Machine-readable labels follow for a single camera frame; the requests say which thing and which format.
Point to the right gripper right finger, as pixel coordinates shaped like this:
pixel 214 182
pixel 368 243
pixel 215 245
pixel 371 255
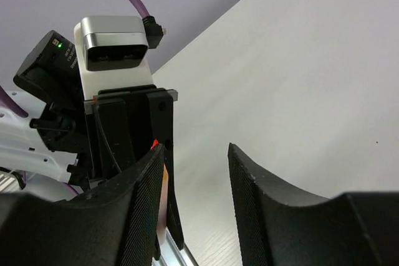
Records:
pixel 281 224

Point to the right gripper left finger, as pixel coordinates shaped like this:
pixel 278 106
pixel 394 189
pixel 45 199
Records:
pixel 112 224

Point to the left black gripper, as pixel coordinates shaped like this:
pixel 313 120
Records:
pixel 122 126

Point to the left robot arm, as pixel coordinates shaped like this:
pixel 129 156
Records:
pixel 48 128

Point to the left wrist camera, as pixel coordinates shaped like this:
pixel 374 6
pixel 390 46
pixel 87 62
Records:
pixel 111 53

